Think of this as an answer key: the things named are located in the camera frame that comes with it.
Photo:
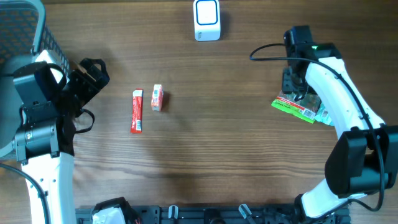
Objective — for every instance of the red stick packet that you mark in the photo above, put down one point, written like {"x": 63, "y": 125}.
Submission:
{"x": 137, "y": 99}

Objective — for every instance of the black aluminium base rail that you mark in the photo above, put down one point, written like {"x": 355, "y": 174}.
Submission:
{"x": 268, "y": 214}

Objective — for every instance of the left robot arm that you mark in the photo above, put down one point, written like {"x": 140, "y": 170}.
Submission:
{"x": 51, "y": 100}

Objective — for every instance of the pale teal wipes packet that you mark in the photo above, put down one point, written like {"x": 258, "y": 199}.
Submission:
{"x": 323, "y": 116}

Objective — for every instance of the green snack bag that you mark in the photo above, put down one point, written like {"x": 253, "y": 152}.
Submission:
{"x": 305, "y": 109}

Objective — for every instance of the white barcode scanner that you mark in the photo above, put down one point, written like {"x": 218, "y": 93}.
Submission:
{"x": 207, "y": 20}

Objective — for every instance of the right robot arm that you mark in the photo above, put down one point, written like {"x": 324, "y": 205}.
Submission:
{"x": 364, "y": 160}

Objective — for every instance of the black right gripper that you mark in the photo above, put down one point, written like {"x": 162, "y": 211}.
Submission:
{"x": 286, "y": 86}

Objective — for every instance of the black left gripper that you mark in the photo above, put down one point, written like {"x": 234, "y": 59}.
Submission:
{"x": 91, "y": 88}

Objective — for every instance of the red Kleenex tissue pack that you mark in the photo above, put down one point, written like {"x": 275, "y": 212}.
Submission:
{"x": 157, "y": 97}

